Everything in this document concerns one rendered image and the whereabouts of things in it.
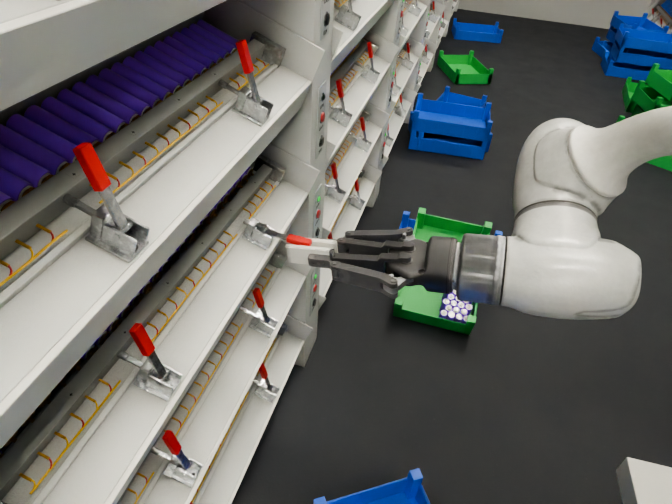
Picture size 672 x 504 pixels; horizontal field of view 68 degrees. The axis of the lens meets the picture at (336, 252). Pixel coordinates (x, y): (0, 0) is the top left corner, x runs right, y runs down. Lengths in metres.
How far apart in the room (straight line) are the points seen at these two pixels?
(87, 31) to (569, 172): 0.54
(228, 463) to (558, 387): 0.77
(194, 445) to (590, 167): 0.63
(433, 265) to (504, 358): 0.70
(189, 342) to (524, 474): 0.76
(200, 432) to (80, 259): 0.40
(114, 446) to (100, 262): 0.20
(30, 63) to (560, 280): 0.54
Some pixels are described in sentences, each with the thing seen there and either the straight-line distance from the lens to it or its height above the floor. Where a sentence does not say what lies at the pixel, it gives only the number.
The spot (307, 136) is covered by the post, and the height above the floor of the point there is 0.59.
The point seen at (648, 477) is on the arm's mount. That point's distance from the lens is 0.94.
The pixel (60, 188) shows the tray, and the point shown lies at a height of 0.73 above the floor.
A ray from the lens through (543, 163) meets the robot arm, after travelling 0.71.
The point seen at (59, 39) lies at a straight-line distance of 0.34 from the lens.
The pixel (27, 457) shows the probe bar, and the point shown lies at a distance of 0.52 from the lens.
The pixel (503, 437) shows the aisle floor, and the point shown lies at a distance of 1.18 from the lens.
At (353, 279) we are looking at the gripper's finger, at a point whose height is 0.50.
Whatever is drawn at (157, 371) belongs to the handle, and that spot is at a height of 0.52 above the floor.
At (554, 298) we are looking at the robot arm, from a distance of 0.64.
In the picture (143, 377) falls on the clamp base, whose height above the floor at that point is 0.51.
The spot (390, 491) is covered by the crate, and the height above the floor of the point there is 0.02.
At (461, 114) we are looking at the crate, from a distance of 2.23.
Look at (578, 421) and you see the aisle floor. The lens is 1.27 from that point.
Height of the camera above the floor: 0.95
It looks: 40 degrees down
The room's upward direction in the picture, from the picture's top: 4 degrees clockwise
